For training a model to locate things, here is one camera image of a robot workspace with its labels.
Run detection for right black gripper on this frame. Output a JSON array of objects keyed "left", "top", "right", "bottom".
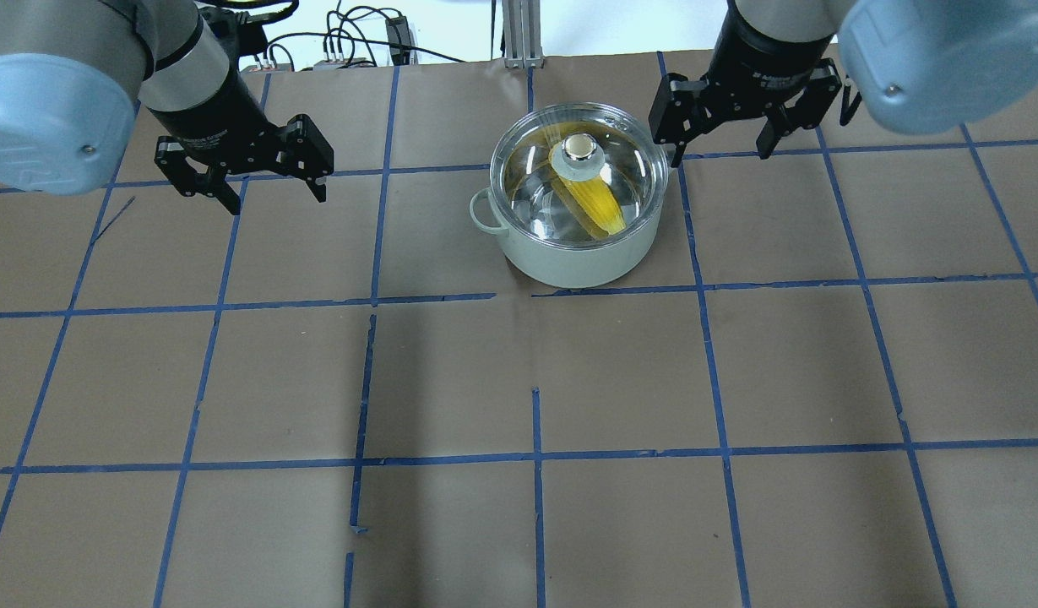
[{"left": 649, "top": 17, "right": 842, "bottom": 168}]

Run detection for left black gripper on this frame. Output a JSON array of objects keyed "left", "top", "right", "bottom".
[{"left": 151, "top": 72, "right": 334, "bottom": 216}]

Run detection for glass pot lid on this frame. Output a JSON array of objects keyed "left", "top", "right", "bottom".
[{"left": 486, "top": 101, "right": 670, "bottom": 250}]

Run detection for yellow corn cob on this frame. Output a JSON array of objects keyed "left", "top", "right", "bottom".
[{"left": 550, "top": 145, "right": 627, "bottom": 234}]

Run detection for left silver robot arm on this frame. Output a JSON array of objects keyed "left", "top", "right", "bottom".
[{"left": 0, "top": 1, "right": 334, "bottom": 215}]

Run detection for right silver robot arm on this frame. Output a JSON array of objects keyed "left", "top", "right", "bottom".
[{"left": 649, "top": 1, "right": 1038, "bottom": 168}]

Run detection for pale green cooking pot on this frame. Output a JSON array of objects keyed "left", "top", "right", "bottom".
[{"left": 469, "top": 101, "right": 670, "bottom": 289}]

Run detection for black cables on desk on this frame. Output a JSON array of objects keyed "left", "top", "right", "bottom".
[{"left": 198, "top": 0, "right": 469, "bottom": 73}]

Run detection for aluminium frame post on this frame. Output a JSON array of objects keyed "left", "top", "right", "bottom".
[{"left": 502, "top": 0, "right": 545, "bottom": 70}]

